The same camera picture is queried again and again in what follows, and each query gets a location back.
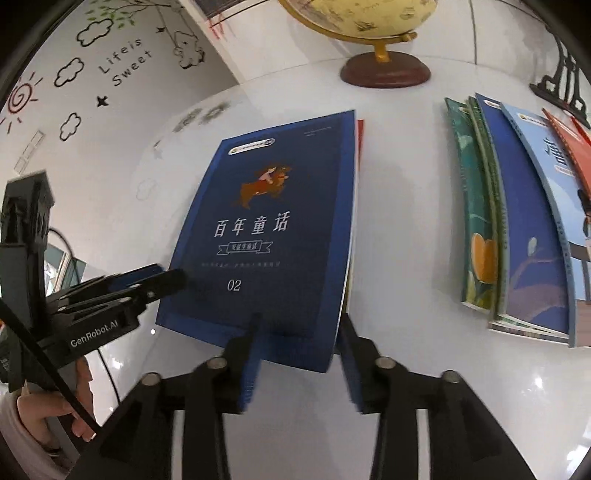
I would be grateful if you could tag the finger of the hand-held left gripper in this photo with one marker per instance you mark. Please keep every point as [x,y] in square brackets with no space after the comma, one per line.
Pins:
[129,277]
[157,286]

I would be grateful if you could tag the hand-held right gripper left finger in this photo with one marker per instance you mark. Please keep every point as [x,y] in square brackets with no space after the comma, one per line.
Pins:
[249,374]

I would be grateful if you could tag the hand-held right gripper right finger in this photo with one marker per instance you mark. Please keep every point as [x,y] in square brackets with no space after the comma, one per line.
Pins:
[352,374]

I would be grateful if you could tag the dark blue book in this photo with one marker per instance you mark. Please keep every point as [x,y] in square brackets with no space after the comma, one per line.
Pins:
[258,207]

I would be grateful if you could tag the person's left hand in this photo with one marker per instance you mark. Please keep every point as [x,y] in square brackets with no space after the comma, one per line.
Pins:
[51,408]

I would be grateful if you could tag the window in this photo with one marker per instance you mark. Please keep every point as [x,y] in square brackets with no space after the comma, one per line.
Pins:
[57,265]

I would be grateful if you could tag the navy book with branch print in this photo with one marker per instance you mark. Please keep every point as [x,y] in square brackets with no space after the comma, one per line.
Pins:
[531,277]

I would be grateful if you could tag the teal book with orange flower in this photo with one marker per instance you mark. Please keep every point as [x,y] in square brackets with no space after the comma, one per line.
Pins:
[471,194]

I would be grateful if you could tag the light blue book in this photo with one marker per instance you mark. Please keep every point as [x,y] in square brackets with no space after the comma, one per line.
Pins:
[554,152]

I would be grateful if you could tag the orange red book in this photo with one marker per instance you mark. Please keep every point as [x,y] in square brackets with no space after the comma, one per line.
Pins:
[575,147]

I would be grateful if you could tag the yellow globe on brown stand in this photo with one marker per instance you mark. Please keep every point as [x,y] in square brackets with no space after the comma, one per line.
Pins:
[369,18]

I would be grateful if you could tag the black fan stand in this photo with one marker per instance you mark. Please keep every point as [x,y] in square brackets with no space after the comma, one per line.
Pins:
[565,78]

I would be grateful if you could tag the frame wall sticker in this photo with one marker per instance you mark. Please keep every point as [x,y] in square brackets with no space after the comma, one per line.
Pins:
[30,151]

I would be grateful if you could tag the sun wall sticker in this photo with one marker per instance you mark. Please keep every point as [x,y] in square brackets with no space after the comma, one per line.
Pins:
[21,97]

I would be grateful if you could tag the star wall sticker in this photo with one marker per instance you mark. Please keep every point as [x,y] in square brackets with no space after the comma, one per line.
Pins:
[102,100]

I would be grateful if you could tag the text wall sticker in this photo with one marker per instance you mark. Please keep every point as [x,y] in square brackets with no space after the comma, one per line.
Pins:
[127,69]

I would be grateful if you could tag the bear on swing wall sticker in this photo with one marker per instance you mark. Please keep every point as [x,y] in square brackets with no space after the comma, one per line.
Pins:
[187,44]

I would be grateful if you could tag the large cloud wall sticker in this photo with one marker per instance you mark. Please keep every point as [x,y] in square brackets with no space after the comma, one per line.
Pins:
[94,28]

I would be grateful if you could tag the green leaves wall sticker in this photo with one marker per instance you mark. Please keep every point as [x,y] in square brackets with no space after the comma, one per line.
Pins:
[115,10]

